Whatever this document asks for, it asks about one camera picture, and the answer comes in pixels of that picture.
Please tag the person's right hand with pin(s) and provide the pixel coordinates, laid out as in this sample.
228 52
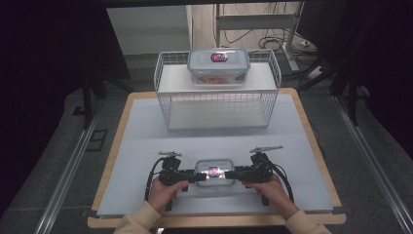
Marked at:
276 195

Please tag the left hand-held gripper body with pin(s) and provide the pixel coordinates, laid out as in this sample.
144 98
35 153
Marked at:
172 175

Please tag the white power strip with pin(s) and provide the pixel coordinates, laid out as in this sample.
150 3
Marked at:
314 73

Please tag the dark floor socket plate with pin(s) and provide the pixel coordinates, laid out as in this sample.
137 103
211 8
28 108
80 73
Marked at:
96 140

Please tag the large clear blue-rimmed food container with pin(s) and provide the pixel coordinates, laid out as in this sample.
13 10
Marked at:
218 70

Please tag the aluminium floor rail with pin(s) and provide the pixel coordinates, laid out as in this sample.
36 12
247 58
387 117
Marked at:
65 182
373 169

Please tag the white board panel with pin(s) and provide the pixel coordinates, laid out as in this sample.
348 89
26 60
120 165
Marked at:
146 29

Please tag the person's left hand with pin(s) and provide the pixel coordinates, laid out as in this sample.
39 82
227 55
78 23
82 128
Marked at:
162 195

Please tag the grey metal desk frame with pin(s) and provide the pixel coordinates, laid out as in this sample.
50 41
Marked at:
256 22

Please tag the pale table mat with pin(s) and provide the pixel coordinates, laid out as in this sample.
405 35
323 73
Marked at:
227 143

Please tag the small clear blue-rimmed food container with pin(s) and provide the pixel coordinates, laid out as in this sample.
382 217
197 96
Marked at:
214 164

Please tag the black stand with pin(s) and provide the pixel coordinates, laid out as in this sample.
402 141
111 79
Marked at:
347 91
89 104

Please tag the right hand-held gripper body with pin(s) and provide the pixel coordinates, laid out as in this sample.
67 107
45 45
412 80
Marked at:
258 172

